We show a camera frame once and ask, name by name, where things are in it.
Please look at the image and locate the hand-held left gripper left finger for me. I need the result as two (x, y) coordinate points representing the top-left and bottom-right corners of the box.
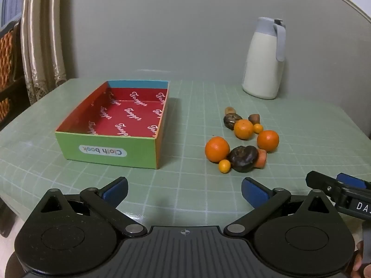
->
(35, 176), (148, 236)

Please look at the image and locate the white jug with grey lid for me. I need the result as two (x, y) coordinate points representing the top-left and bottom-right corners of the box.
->
(242, 17), (286, 100)

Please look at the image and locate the person's right hand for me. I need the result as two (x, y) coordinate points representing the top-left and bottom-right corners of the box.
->
(349, 240), (371, 278)

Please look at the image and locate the colourful cardboard box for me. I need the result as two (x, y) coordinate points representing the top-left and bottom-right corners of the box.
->
(55, 80), (170, 170)

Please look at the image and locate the dark storage rack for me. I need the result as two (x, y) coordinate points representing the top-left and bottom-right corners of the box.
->
(0, 17), (28, 131)

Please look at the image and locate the green grid mat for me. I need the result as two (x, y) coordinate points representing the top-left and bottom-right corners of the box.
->
(0, 78), (371, 239)

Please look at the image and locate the orange mandarin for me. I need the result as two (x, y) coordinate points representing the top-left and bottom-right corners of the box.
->
(257, 130), (279, 153)
(205, 137), (230, 163)
(234, 120), (255, 140)

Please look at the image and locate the beige curtain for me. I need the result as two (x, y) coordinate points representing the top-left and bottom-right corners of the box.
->
(20, 0), (69, 105)

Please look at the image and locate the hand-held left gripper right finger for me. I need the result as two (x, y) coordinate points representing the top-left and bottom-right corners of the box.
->
(225, 177), (335, 236)

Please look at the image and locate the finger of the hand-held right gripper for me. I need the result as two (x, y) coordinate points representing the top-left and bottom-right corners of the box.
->
(306, 171), (350, 199)
(336, 173), (371, 191)

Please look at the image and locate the orange woven basket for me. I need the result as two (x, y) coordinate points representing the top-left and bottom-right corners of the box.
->
(0, 98), (11, 123)
(0, 31), (14, 91)

